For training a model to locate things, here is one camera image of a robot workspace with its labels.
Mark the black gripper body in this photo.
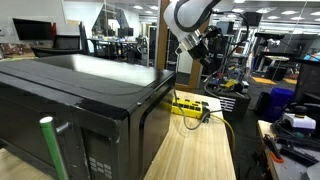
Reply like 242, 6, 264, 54
188, 40, 210, 62

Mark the grey power cable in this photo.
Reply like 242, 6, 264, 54
171, 89, 224, 132

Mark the yellow power strip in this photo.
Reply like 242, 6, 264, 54
171, 97, 212, 124

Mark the black equipment rack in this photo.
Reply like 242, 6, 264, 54
208, 20, 235, 77

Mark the blue and white item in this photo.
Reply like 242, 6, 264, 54
208, 75, 221, 86

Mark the yellow tool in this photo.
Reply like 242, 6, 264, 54
224, 78, 238, 89

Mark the small white object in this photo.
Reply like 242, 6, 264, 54
240, 80, 250, 94

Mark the black cabinet with white vents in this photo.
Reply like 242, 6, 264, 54
204, 85, 252, 122

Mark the yellow floor mat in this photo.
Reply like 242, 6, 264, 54
283, 77, 298, 86
251, 76, 277, 86

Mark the black ceiling speaker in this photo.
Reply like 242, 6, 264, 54
241, 11, 263, 28

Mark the black stand machine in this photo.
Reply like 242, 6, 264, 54
254, 31, 287, 73

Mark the black bin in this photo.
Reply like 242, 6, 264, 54
254, 91, 271, 117

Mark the black floor crate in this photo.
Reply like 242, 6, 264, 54
265, 65, 288, 82

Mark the blue bin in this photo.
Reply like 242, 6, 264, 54
266, 87, 295, 122

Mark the dark background workbench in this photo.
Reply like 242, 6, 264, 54
87, 37, 148, 65

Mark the white box device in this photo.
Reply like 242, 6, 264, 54
282, 112, 317, 131

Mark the black microwave oven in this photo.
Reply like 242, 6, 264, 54
0, 53, 177, 180

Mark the black bar tool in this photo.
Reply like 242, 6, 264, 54
279, 145, 320, 168

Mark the red object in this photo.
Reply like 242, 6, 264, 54
50, 22, 58, 38

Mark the grey rounded object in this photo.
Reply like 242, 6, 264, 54
300, 161, 320, 180

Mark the black monitor beside red object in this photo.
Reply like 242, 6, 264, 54
12, 18, 54, 42

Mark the green pole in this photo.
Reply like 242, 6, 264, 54
39, 115, 69, 180

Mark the cluttered wooden desk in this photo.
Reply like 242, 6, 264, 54
0, 42, 36, 61

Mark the white shelf frame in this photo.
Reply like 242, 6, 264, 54
237, 28, 255, 58

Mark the yellow power strip cord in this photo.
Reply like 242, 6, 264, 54
209, 113, 236, 156

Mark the black cable pile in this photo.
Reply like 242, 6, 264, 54
270, 119, 320, 150

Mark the orange-handled tool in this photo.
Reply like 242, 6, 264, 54
263, 133, 285, 164

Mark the white wall outlet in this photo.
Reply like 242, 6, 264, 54
4, 27, 16, 37

